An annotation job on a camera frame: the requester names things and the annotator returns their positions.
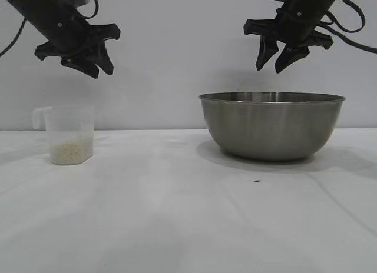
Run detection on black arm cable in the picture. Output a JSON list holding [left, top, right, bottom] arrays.
[[323, 0, 366, 32], [317, 19, 377, 55], [0, 18, 27, 58]]

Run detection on stainless steel mixing bowl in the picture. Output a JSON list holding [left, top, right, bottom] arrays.
[[197, 91, 347, 162]]

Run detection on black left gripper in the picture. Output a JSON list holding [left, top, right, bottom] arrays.
[[33, 11, 122, 79]]

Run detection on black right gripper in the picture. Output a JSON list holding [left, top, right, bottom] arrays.
[[243, 0, 334, 75]]

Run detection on white rice grains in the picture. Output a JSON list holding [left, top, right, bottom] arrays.
[[49, 135, 95, 166]]

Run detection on translucent plastic measuring cup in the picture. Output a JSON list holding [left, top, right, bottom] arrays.
[[31, 105, 95, 166]]

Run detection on black left wrist camera cable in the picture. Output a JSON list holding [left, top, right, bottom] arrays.
[[82, 0, 100, 20]]

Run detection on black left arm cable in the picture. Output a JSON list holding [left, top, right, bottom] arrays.
[[0, 18, 27, 58]]

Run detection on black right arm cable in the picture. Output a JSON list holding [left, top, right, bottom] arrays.
[[323, 0, 366, 32], [317, 19, 377, 55]]

